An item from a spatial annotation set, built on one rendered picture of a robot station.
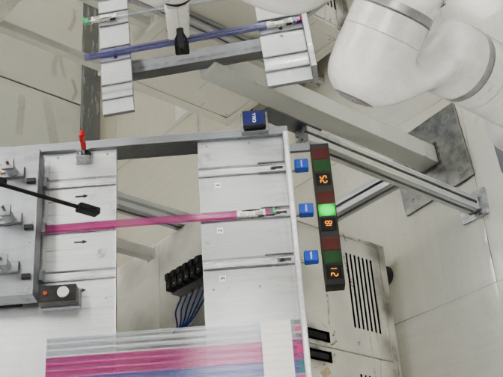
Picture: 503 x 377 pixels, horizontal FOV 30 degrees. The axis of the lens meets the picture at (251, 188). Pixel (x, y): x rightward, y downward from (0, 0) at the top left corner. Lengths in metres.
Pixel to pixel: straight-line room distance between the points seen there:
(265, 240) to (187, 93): 1.39
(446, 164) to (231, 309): 1.01
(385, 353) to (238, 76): 0.84
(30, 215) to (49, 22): 2.73
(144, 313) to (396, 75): 1.36
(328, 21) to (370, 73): 1.69
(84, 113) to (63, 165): 2.35
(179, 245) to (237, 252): 0.54
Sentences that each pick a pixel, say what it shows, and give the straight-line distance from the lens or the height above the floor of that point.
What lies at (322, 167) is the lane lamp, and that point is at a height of 0.65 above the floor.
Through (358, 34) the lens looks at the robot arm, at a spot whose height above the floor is 1.12.
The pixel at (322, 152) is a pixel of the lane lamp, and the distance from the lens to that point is 2.08.
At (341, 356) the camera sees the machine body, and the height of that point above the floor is 0.29.
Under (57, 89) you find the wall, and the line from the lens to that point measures 4.46.
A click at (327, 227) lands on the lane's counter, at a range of 1.99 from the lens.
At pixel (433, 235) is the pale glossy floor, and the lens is 2.68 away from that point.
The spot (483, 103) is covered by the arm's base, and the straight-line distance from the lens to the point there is 1.53.
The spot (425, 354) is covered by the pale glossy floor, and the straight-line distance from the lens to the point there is 2.62.
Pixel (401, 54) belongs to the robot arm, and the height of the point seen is 1.07.
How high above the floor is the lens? 1.97
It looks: 36 degrees down
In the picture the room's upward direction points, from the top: 71 degrees counter-clockwise
